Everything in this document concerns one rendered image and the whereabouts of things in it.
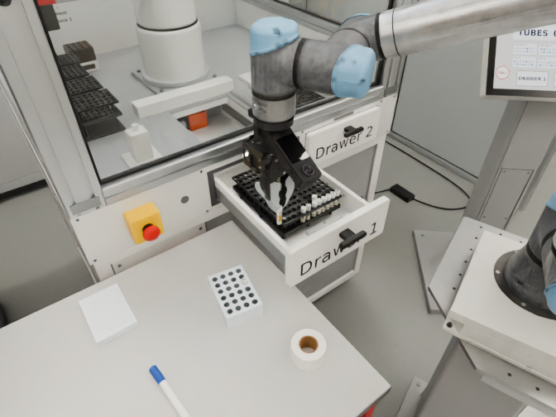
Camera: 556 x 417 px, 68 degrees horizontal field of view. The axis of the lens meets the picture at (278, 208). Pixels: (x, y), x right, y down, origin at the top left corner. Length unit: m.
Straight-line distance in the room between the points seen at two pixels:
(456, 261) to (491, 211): 0.82
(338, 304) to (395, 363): 0.34
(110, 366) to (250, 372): 0.28
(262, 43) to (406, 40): 0.23
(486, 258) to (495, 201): 0.85
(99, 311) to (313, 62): 0.68
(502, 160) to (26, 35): 1.53
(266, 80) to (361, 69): 0.15
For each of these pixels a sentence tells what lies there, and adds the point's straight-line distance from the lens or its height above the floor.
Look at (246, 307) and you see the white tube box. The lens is 0.92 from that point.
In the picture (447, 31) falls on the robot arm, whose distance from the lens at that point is 0.71.
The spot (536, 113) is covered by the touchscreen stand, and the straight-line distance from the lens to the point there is 1.69.
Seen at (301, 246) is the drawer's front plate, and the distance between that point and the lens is 0.83.
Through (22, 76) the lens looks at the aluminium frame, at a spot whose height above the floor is 1.25.
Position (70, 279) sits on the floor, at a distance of 2.20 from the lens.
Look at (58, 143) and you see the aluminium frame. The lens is 0.87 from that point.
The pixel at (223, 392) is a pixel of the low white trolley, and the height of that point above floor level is 0.76.
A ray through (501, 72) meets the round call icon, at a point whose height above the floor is 1.02.
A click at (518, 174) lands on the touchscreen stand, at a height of 0.59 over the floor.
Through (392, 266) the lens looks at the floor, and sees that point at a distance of 2.10.
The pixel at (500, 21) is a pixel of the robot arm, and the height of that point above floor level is 1.35.
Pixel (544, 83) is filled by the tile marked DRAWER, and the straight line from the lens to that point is 1.54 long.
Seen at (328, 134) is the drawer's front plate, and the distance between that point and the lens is 1.22.
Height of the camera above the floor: 1.53
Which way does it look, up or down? 41 degrees down
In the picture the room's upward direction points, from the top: straight up
